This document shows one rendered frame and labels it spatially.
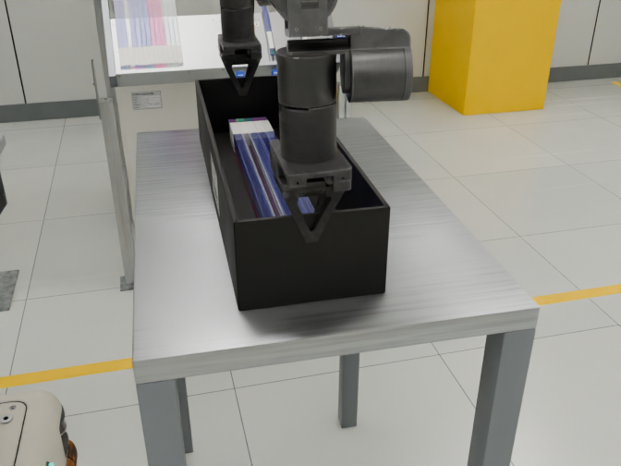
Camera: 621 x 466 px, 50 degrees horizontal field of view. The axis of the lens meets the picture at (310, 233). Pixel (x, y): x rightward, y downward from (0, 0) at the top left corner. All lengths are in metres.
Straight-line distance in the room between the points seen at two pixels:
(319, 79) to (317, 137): 0.06
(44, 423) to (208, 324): 0.79
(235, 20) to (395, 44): 0.57
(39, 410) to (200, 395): 0.52
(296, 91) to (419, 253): 0.32
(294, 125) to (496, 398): 0.42
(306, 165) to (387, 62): 0.12
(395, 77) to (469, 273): 0.30
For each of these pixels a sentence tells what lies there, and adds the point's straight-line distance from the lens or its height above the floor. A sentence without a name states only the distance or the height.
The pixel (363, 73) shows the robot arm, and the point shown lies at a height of 1.07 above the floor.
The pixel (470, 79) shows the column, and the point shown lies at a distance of 4.02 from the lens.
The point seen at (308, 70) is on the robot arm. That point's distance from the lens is 0.64.
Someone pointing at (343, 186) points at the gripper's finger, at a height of 0.96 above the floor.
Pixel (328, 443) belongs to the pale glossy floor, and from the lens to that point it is 1.73.
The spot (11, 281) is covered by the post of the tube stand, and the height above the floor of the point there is 0.01.
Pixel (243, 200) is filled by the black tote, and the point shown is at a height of 0.81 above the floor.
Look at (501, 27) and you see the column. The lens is 4.03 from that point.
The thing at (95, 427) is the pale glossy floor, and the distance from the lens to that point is 1.85.
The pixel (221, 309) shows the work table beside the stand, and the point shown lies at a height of 0.80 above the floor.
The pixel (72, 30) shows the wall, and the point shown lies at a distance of 4.06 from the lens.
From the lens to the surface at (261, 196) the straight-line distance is 0.92.
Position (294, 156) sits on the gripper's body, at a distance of 0.67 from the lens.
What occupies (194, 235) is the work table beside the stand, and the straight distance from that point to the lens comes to 0.92.
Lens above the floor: 1.23
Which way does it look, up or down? 28 degrees down
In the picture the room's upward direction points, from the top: straight up
